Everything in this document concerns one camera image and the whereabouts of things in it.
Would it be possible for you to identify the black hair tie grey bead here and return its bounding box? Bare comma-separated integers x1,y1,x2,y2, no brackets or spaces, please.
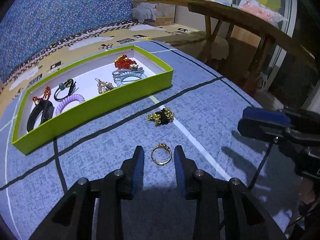
54,79,76,102

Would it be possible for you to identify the yellow cartoon bed sheet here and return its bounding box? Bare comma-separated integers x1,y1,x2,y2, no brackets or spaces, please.
1,22,207,113

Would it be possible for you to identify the operator right hand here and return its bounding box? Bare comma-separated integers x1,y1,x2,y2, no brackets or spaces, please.
299,178,319,210

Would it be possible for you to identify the purple spiral hair tie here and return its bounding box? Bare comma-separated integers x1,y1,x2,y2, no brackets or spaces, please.
55,93,86,116

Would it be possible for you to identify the dark wooden table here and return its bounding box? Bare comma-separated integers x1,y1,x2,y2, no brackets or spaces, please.
132,0,316,98

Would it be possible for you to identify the gold rhinestone hair clip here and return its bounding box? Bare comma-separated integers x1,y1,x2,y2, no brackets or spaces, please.
95,78,116,94

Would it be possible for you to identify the blue patterned headboard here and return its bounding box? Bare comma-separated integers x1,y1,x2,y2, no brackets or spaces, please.
1,0,131,82

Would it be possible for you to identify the bedding product cardboard box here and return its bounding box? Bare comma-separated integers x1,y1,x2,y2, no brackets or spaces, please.
132,0,176,27

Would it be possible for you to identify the pink plastic bag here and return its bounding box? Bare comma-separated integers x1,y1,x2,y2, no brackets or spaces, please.
238,0,287,27

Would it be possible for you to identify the gold bead black scrunchie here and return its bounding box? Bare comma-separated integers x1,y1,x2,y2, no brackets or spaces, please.
147,108,175,126

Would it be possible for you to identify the red beaded hair accessory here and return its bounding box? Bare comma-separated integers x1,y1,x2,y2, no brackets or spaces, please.
114,55,138,69

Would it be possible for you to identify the orange red braided hair tie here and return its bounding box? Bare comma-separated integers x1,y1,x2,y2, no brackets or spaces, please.
31,86,52,106

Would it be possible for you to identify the green shallow cardboard box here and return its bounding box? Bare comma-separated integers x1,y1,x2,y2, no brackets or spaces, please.
12,45,174,155

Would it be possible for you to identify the black wristband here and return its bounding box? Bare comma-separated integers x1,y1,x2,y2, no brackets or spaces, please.
27,100,55,132

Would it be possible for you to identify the blue grey checked blanket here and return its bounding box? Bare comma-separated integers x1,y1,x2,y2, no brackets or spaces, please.
1,42,300,239

